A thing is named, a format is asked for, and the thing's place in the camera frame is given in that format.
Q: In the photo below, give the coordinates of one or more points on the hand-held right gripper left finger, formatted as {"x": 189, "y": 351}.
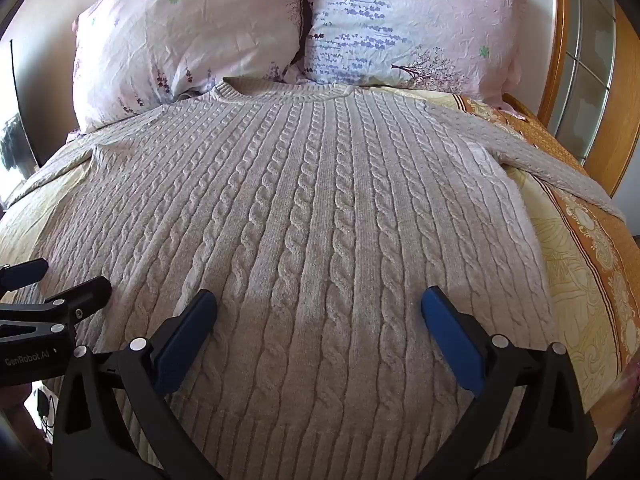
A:
{"x": 185, "y": 340}

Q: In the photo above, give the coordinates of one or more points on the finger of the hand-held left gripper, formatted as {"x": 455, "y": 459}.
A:
{"x": 27, "y": 272}
{"x": 85, "y": 295}

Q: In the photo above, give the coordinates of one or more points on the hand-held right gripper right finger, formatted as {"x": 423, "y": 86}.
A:
{"x": 452, "y": 345}

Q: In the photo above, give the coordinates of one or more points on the yellow patterned bedspread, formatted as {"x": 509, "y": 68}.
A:
{"x": 565, "y": 270}

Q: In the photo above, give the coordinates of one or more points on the dark flat screen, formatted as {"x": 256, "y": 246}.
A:
{"x": 15, "y": 125}

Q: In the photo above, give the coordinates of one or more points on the pink floral pillow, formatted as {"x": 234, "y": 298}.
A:
{"x": 190, "y": 25}

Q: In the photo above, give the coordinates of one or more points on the lavender tree print pillow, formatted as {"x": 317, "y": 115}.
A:
{"x": 400, "y": 20}

